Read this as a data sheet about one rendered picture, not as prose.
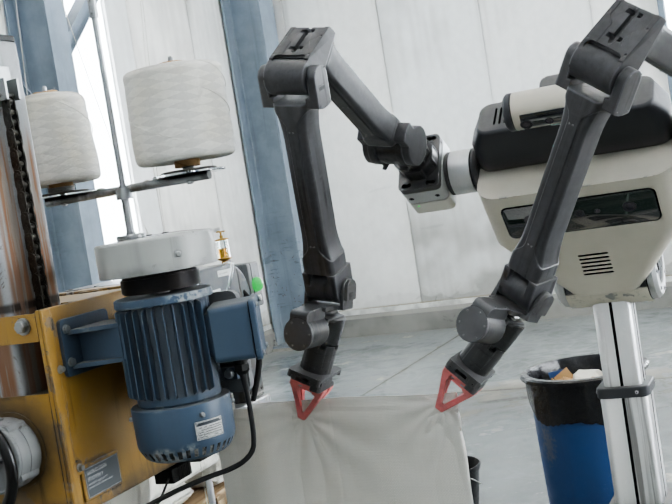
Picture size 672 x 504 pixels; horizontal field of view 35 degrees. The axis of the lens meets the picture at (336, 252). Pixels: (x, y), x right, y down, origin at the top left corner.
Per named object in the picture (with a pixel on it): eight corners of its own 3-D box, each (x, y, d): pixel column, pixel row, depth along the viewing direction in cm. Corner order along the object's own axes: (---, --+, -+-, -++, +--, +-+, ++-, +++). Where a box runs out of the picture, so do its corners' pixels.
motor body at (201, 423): (256, 437, 164) (230, 280, 163) (206, 466, 150) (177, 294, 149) (174, 441, 170) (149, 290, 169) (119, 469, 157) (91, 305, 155)
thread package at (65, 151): (120, 178, 186) (104, 84, 185) (69, 183, 173) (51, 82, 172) (54, 191, 192) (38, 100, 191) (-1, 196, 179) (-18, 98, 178)
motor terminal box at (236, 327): (271, 364, 165) (260, 291, 165) (268, 375, 155) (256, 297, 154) (219, 372, 165) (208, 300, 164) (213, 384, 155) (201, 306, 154)
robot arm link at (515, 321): (534, 324, 170) (511, 302, 174) (514, 321, 165) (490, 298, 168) (509, 356, 173) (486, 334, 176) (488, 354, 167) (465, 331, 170)
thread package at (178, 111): (256, 157, 176) (239, 55, 175) (204, 160, 161) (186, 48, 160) (172, 172, 183) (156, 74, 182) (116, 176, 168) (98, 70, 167)
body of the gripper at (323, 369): (285, 377, 185) (295, 339, 183) (308, 365, 194) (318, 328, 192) (317, 391, 183) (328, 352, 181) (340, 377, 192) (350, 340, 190)
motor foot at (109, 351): (161, 357, 163) (151, 301, 163) (116, 373, 153) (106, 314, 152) (112, 361, 167) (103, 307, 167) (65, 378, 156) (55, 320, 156)
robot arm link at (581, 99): (648, 68, 148) (588, 39, 154) (625, 72, 144) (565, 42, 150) (555, 316, 169) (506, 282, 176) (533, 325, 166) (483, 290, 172)
